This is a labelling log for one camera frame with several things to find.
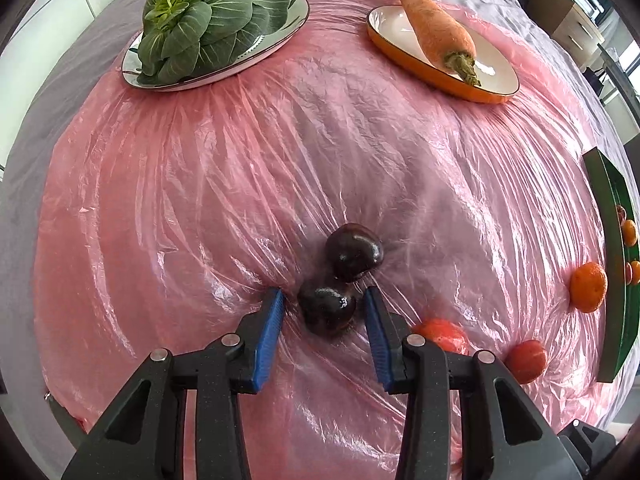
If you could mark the dark purple plum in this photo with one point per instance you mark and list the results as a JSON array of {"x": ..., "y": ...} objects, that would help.
[
  {"x": 327, "y": 310},
  {"x": 354, "y": 252}
]

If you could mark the desk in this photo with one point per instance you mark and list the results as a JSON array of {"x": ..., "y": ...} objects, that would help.
[{"x": 607, "y": 67}]

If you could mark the wooden dresser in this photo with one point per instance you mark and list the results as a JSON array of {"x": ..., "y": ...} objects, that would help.
[{"x": 555, "y": 7}]

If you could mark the orange rimmed plate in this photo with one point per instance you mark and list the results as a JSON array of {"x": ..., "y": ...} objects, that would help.
[{"x": 495, "y": 77}]

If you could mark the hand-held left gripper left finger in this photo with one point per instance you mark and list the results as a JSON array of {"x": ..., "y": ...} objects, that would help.
[{"x": 267, "y": 340}]

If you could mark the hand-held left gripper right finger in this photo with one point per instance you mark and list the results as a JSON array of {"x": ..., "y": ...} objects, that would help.
[{"x": 377, "y": 340}]

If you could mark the orange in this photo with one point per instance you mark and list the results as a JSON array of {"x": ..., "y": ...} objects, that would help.
[
  {"x": 588, "y": 287},
  {"x": 629, "y": 232},
  {"x": 635, "y": 271}
]

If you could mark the green bok choy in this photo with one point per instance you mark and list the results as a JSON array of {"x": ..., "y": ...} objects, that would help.
[{"x": 200, "y": 20}]

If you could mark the red plum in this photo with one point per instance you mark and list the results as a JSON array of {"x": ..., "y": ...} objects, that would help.
[
  {"x": 442, "y": 335},
  {"x": 627, "y": 272},
  {"x": 525, "y": 360},
  {"x": 621, "y": 213}
]

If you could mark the orange carrot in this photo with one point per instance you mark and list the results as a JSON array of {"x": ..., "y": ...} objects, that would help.
[{"x": 435, "y": 25}]

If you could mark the white plate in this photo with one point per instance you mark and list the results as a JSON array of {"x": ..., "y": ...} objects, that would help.
[{"x": 295, "y": 10}]

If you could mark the green tray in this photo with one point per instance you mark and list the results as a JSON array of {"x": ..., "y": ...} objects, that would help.
[{"x": 610, "y": 285}]

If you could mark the pink plastic sheet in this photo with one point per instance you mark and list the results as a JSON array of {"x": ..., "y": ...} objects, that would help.
[{"x": 200, "y": 185}]

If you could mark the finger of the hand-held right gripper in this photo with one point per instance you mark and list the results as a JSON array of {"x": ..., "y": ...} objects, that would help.
[{"x": 587, "y": 445}]

